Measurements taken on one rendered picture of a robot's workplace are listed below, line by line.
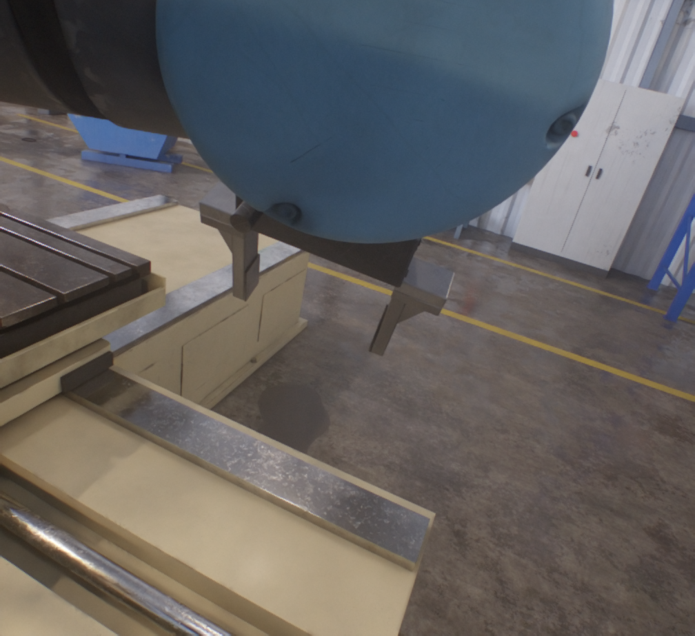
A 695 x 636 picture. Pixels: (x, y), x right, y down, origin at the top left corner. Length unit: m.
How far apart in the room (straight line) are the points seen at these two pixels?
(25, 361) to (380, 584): 0.93
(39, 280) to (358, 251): 1.17
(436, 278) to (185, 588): 0.93
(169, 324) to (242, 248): 1.63
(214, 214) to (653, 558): 2.50
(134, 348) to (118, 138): 4.95
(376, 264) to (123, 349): 1.59
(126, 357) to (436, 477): 1.46
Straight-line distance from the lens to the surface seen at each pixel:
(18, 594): 1.11
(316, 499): 1.17
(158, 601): 1.06
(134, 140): 6.59
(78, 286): 1.37
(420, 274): 0.35
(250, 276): 0.43
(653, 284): 6.77
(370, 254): 0.32
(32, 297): 1.34
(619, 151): 6.19
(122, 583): 1.09
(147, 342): 1.93
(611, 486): 2.89
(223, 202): 0.38
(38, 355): 1.32
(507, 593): 2.14
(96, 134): 6.72
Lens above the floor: 1.62
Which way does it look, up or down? 26 degrees down
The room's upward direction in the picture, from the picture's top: 13 degrees clockwise
